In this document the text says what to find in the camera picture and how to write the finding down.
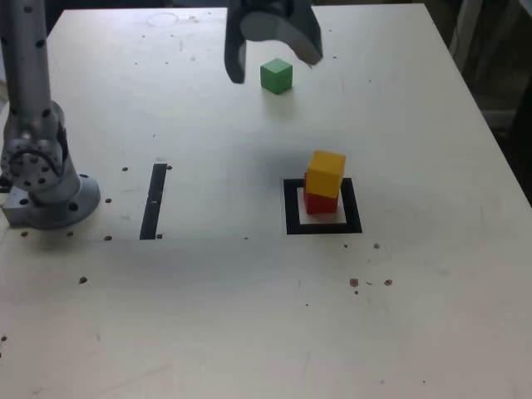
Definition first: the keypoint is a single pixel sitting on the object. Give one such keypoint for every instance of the black tape square outline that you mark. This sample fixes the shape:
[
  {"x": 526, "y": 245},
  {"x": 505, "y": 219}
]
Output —
[{"x": 291, "y": 216}]

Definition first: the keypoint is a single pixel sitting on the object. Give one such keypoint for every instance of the black tape strip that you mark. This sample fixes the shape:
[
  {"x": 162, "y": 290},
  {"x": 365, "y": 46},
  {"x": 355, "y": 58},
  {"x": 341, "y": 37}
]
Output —
[{"x": 151, "y": 208}]

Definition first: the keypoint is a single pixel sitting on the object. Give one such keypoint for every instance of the green cube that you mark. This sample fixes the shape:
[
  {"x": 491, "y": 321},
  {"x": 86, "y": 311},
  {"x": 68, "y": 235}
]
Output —
[{"x": 275, "y": 77}]

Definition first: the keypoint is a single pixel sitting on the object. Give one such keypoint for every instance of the yellow cube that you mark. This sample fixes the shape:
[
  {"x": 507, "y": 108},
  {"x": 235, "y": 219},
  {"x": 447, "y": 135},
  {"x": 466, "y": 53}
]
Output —
[{"x": 326, "y": 174}]

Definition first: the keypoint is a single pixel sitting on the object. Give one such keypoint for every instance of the white metal frame legs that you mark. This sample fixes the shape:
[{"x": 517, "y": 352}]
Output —
[{"x": 513, "y": 23}]

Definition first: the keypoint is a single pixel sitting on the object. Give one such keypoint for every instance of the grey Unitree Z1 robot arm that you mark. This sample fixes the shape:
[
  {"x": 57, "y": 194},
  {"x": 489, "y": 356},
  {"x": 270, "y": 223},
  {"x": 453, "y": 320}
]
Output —
[{"x": 29, "y": 83}]

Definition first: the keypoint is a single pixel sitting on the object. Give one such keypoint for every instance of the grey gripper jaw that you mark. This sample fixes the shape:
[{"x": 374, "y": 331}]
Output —
[
  {"x": 303, "y": 37},
  {"x": 233, "y": 54}
]

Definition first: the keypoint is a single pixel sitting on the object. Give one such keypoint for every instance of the red cube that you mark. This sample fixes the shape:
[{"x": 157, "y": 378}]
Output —
[{"x": 320, "y": 204}]

